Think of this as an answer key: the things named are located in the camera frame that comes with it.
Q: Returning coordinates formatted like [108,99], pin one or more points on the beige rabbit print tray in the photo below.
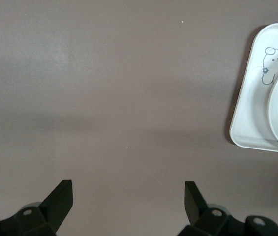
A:
[252,118]

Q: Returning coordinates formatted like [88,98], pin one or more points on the brown table cover mat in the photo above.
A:
[104,98]

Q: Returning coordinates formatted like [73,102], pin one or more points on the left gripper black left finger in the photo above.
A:
[55,209]

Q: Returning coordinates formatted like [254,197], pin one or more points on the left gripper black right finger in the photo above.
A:
[197,211]

